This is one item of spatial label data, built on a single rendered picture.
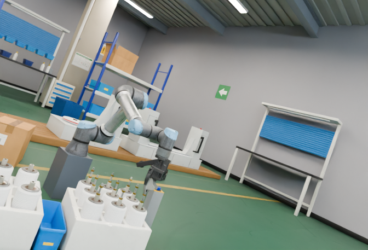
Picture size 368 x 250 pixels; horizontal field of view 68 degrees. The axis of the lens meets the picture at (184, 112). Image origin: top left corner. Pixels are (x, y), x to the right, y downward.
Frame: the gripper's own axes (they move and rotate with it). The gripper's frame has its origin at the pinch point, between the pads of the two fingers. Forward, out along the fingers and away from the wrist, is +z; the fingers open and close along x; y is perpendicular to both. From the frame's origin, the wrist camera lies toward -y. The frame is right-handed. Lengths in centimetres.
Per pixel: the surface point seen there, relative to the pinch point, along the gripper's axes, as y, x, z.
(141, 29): -553, 781, -338
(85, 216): -14.4, -22.2, 16.2
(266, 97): 6, 531, -176
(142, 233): 8.2, -3.1, 19.0
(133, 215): 0.8, -4.7, 12.2
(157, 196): 0.6, 23.6, 6.4
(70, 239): -13.8, -27.6, 25.8
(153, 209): 0.8, 23.8, 14.4
